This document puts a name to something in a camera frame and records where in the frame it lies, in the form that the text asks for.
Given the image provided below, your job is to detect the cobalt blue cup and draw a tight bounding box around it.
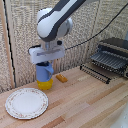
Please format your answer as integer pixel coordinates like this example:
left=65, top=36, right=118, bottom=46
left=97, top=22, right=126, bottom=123
left=35, top=61, right=55, bottom=83

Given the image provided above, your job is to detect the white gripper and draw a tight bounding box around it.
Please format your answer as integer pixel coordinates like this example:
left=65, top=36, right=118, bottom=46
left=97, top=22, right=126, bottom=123
left=28, top=40, right=66, bottom=65

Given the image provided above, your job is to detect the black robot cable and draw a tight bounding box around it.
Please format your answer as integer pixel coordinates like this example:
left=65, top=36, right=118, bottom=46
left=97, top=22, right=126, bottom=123
left=64, top=2, right=128, bottom=51

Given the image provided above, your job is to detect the yellow bowl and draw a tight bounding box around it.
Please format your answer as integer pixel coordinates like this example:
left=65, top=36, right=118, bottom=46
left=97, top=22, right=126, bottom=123
left=36, top=78, right=54, bottom=91

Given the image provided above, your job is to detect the small orange block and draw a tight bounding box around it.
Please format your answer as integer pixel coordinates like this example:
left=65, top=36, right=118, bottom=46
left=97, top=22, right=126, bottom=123
left=55, top=73, right=69, bottom=83

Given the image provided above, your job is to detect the white patterned plate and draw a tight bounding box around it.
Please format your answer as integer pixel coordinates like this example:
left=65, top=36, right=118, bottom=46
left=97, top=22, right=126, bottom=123
left=4, top=87, right=50, bottom=120

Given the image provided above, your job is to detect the black oven rack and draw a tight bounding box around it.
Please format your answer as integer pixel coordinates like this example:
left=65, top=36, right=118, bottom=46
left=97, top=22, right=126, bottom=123
left=79, top=63, right=112, bottom=85

